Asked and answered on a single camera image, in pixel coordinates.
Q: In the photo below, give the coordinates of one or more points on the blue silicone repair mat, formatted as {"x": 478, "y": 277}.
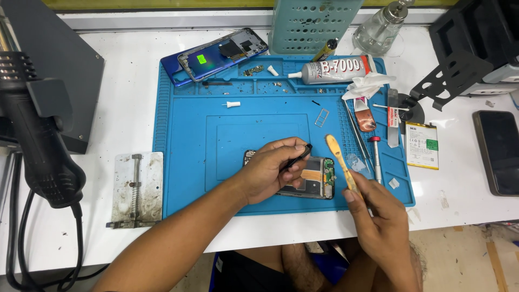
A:
{"x": 194, "y": 162}

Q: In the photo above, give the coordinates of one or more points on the glass pump dispenser bottle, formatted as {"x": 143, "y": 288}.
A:
{"x": 377, "y": 32}

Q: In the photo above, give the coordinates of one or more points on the small black phone part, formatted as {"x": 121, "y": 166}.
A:
{"x": 302, "y": 156}

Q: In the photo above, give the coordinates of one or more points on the cotton swab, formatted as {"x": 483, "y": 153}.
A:
{"x": 383, "y": 107}

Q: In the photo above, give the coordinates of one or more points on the white phone battery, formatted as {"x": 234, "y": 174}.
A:
{"x": 421, "y": 146}

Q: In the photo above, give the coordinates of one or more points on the opened smartphone with bare frame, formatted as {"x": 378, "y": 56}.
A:
{"x": 320, "y": 178}

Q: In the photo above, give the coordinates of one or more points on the flattened brown paste tube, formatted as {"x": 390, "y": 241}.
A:
{"x": 365, "y": 117}

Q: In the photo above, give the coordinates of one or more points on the grey phone middle frame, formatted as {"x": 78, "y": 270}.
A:
{"x": 227, "y": 54}

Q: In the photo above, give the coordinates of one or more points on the flat metal pry blade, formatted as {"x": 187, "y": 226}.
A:
{"x": 393, "y": 121}

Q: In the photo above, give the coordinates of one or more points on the blue phone back cover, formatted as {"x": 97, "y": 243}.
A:
{"x": 172, "y": 69}

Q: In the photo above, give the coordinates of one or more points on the small white scrap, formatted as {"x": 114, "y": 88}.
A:
{"x": 394, "y": 183}

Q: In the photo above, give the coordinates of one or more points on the silver card tray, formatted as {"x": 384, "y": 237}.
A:
{"x": 322, "y": 117}

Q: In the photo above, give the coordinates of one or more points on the black shorts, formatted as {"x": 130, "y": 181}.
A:
{"x": 247, "y": 278}

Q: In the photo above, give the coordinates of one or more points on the yellowed cleaning brush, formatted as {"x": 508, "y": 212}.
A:
{"x": 340, "y": 160}

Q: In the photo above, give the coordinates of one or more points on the white grey appliance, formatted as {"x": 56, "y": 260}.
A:
{"x": 502, "y": 75}

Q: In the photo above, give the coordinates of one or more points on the black folding phone stand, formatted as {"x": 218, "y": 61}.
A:
{"x": 454, "y": 79}

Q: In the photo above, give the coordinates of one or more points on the large clear glue tube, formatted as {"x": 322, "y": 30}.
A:
{"x": 336, "y": 71}

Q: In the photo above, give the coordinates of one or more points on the crumpled white tissue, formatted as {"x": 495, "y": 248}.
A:
{"x": 367, "y": 85}

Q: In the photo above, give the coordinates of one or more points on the small green circuit board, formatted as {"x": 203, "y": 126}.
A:
{"x": 253, "y": 70}

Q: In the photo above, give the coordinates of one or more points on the small yellow black glue tube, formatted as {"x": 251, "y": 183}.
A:
{"x": 326, "y": 50}

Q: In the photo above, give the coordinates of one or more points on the teal perforated plastic basket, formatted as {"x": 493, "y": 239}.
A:
{"x": 312, "y": 24}

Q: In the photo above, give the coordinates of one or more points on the black hot air gun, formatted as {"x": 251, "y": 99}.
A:
{"x": 36, "y": 134}

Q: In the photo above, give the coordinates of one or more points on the white nozzle cap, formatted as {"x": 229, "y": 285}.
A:
{"x": 273, "y": 71}
{"x": 232, "y": 104}

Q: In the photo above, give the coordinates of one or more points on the person's left hand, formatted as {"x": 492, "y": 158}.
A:
{"x": 261, "y": 174}

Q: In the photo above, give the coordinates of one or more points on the grey metal heating machine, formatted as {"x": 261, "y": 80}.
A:
{"x": 69, "y": 61}

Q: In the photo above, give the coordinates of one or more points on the thin black strip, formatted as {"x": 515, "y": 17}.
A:
{"x": 217, "y": 84}

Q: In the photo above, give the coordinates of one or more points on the red capped precision screwdriver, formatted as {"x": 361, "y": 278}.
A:
{"x": 377, "y": 158}

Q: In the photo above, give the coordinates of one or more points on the black smartphone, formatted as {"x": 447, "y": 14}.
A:
{"x": 498, "y": 152}

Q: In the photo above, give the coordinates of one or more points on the metal tweezers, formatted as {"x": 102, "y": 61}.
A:
{"x": 359, "y": 138}

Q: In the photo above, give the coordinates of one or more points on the aluminium window rail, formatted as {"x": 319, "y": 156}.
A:
{"x": 162, "y": 19}

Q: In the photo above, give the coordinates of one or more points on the clear plastic film piece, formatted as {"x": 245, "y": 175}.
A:
{"x": 357, "y": 163}

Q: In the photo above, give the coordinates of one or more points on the person's right hand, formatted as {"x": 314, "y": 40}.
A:
{"x": 383, "y": 231}

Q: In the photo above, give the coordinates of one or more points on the person's bare leg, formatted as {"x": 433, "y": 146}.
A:
{"x": 302, "y": 269}

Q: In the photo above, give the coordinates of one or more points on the black plastic machine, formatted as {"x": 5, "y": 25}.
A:
{"x": 478, "y": 28}

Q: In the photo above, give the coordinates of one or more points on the metal circuit board holder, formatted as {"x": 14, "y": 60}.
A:
{"x": 138, "y": 190}

